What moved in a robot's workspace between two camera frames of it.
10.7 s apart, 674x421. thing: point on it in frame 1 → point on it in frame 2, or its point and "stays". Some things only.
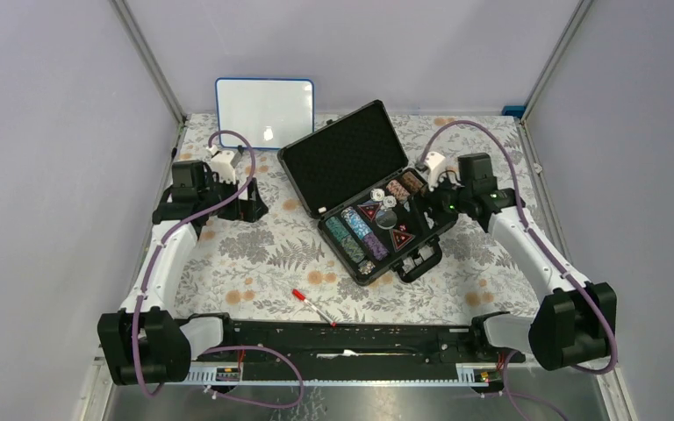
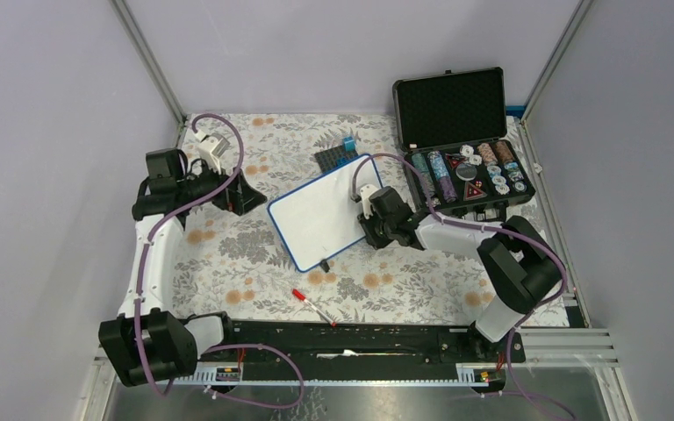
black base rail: (352, 351) stays
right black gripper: (431, 203) → (367, 225)
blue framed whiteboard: (271, 113) → (319, 218)
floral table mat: (289, 268) stays
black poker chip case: (376, 211) → (454, 126)
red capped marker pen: (301, 296) stays
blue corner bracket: (516, 110) stays
